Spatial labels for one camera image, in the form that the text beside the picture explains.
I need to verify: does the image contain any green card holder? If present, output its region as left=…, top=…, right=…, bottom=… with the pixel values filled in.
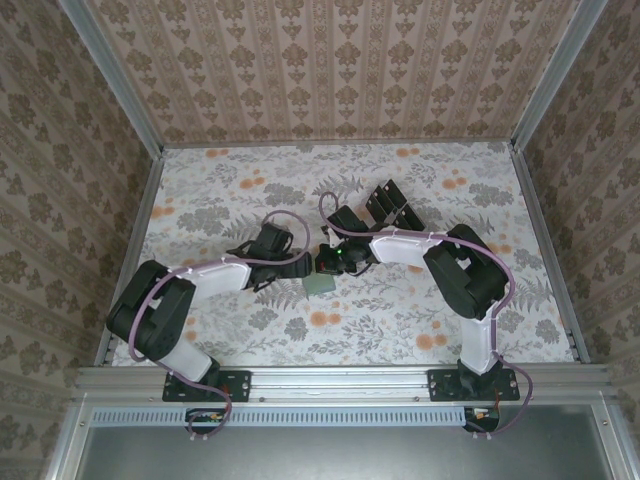
left=301, top=273, right=337, bottom=300

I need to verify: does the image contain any grey metal panel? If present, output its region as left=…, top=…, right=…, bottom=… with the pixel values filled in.
left=74, top=424, right=614, bottom=480

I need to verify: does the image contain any grey slotted cable duct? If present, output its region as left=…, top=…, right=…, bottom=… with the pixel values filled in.
left=91, top=404, right=471, bottom=427

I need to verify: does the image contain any black connector board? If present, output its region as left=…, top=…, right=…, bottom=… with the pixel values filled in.
left=462, top=405, right=502, bottom=434
left=183, top=407, right=234, bottom=435

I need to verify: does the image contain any aluminium mounting rail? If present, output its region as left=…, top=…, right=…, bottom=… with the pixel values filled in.
left=72, top=363, right=619, bottom=404

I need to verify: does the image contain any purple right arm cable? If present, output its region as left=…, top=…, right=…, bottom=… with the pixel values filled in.
left=318, top=191, right=535, bottom=441

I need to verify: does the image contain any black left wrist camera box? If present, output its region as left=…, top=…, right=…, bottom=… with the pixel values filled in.
left=254, top=223, right=295, bottom=257

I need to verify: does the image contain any aluminium table side rail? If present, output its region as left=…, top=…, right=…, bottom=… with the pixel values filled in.
left=94, top=147, right=169, bottom=369
left=508, top=142, right=592, bottom=366

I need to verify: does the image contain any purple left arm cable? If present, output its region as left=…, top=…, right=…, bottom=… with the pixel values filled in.
left=128, top=209, right=311, bottom=444

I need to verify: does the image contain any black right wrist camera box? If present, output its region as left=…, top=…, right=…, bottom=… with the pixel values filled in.
left=327, top=204, right=367, bottom=235

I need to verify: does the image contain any black credit card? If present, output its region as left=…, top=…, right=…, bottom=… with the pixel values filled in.
left=397, top=203, right=427, bottom=232
left=366, top=192, right=399, bottom=217
left=374, top=180, right=407, bottom=207

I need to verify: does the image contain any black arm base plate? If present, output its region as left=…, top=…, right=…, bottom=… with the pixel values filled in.
left=162, top=368, right=251, bottom=404
left=428, top=367, right=521, bottom=404

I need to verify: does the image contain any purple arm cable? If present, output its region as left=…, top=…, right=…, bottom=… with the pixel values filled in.
left=318, top=191, right=535, bottom=441
left=128, top=209, right=311, bottom=444

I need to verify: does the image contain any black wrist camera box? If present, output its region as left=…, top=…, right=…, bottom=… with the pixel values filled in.
left=327, top=204, right=367, bottom=235
left=254, top=223, right=295, bottom=257

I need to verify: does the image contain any aluminium frame post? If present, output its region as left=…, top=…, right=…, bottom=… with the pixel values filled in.
left=58, top=0, right=167, bottom=157
left=509, top=0, right=604, bottom=152

